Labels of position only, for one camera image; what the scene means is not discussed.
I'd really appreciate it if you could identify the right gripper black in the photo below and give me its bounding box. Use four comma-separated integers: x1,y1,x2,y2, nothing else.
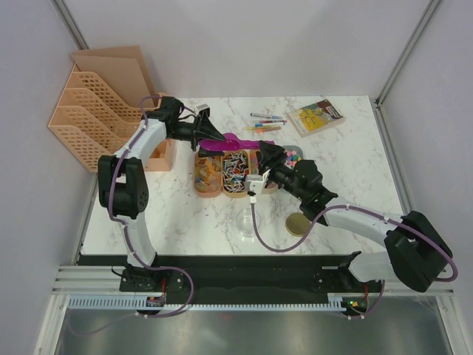
256,139,306,202

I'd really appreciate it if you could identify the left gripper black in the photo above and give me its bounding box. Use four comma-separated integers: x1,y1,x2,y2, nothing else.
168,112,225,159

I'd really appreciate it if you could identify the magenta plastic scoop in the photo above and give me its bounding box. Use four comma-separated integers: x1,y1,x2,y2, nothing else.
200,132,259,152

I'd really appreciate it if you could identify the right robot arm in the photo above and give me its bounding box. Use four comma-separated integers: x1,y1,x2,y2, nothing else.
259,141,458,292

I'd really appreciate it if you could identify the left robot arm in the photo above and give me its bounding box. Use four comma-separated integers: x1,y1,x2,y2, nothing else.
98,95,225,291

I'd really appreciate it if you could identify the peach tray of gummy candies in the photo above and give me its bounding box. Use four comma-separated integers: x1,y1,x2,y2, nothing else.
193,153,222,198

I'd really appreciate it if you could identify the grey tray of colourful stars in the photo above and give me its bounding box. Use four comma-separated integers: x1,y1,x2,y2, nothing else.
283,145,304,169

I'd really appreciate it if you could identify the tan tray of translucent stars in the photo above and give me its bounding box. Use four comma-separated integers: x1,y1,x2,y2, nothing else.
249,149,278,194

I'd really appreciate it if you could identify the red blue pen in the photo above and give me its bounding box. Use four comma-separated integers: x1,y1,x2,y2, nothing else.
253,120,287,127

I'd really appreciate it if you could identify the tan tray of lollipops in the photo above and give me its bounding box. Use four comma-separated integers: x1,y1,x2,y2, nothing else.
222,150,250,198

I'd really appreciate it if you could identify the yellow illustrated book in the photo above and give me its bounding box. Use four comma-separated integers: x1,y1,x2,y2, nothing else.
285,98,346,138

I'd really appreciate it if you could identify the clear glass jar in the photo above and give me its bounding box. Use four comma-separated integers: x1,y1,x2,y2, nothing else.
236,207,262,238

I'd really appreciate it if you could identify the gold metal lid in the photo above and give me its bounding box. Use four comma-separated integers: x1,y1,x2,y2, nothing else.
285,212,311,237

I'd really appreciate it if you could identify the peach plastic file organizer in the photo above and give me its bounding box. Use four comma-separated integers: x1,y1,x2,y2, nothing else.
48,46,163,172

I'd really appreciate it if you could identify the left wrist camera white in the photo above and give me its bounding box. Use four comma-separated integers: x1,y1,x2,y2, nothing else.
195,104,211,118

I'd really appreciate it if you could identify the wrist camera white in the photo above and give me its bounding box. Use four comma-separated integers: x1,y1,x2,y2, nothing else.
195,104,211,118
245,170,270,204

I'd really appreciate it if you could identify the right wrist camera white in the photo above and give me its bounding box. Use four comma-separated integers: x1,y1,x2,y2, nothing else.
245,170,270,204

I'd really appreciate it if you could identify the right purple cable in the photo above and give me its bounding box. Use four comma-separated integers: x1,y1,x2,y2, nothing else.
249,199,460,284

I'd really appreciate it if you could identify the purple cable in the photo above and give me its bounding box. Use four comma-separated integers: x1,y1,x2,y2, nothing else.
106,94,200,267
249,199,460,284

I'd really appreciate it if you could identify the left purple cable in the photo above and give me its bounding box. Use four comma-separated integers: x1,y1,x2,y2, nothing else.
106,94,200,267

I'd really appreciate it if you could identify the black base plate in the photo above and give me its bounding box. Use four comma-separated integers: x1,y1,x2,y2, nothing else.
112,255,381,304

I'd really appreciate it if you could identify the white slotted cable duct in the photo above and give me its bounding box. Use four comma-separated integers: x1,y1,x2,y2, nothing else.
67,294,355,311

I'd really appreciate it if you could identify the aluminium frame rail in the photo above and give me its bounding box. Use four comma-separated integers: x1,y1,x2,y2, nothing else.
52,266,455,297

